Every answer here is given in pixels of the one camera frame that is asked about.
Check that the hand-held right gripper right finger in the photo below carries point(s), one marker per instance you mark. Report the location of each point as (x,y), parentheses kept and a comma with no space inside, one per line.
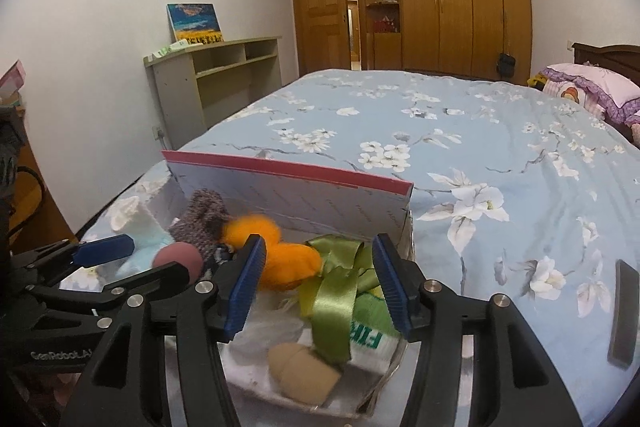
(392,287)

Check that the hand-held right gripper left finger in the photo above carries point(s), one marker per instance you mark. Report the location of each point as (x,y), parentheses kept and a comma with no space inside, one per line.
(245,287)

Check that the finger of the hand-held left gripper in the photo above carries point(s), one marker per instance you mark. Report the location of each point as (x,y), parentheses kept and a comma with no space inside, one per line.
(160,279)
(105,249)

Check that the pink makeup sponge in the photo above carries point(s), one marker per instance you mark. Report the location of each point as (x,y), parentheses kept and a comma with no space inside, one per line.
(175,257)

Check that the light blue sock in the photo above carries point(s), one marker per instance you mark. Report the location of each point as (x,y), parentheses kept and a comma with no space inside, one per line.
(145,252)

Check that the orange mesh bath pouf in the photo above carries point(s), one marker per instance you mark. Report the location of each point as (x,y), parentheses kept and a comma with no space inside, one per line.
(285,264)

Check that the white translucent plastic bag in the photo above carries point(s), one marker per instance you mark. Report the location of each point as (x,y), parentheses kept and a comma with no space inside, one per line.
(270,327)

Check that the green white ribbed sock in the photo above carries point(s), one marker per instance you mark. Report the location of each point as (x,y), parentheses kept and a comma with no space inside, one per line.
(370,342)

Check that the green satin ribbon bow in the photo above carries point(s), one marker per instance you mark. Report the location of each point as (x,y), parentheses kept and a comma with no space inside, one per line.
(332,307)

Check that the mottled knitted sock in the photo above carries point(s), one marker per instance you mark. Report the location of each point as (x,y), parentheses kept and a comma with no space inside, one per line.
(200,217)

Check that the beige makeup sponge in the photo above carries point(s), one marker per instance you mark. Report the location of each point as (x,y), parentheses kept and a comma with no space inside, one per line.
(300,372)

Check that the pink cardboard box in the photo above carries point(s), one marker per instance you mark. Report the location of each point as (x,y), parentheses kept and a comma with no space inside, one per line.
(300,202)

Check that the brown wooden cabinet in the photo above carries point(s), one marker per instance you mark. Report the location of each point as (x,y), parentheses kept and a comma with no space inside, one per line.
(45,217)

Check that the beige open shelf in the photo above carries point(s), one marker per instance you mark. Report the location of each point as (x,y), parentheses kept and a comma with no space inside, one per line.
(175,97)

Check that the small pink box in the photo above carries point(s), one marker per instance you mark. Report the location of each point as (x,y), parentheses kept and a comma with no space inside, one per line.
(12,82)

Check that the green white packet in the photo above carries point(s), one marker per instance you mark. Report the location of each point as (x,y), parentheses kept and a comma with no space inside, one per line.
(167,49)

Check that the black smartphone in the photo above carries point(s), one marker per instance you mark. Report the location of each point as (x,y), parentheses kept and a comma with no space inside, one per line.
(622,317)

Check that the blue seascape painting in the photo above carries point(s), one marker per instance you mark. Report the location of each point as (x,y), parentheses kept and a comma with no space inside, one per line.
(195,22)

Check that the black hanging bag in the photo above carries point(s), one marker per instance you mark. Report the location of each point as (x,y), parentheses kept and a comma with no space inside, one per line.
(505,67)

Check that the yellow plush toy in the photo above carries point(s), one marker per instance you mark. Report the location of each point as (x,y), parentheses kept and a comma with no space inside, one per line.
(537,81)

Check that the red shelf ornament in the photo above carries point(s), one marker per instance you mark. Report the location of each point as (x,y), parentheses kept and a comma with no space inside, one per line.
(384,26)

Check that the wooden door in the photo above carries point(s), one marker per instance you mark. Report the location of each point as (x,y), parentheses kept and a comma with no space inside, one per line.
(320,32)

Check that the pink ruffled pillow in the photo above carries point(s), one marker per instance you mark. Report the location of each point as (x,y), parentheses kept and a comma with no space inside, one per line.
(635,133)

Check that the purple ruffled pillow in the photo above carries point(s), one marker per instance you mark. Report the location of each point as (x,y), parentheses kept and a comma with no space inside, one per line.
(600,87)

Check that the dark wooden headboard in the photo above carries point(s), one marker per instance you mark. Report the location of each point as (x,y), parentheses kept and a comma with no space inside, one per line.
(610,57)

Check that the white wall outlet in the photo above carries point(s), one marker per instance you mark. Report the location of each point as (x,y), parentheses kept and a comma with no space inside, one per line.
(159,132)

